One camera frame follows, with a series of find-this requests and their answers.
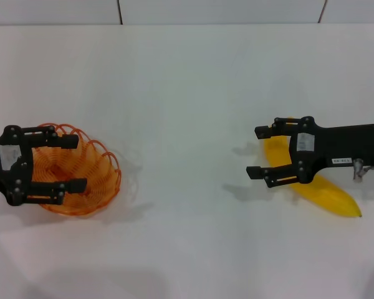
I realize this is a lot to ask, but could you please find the right gripper cable with plug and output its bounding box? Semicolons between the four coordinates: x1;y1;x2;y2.
352;158;374;182

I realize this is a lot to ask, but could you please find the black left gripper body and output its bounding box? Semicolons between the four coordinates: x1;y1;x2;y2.
0;125;34;207

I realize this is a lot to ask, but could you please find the yellow banana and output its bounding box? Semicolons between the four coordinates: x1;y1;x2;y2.
264;116;363;219

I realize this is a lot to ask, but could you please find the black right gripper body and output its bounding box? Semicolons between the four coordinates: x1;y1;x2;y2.
287;116;374;184

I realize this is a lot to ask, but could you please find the orange plastic wire basket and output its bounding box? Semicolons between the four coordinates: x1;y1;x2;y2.
30;123;122;221

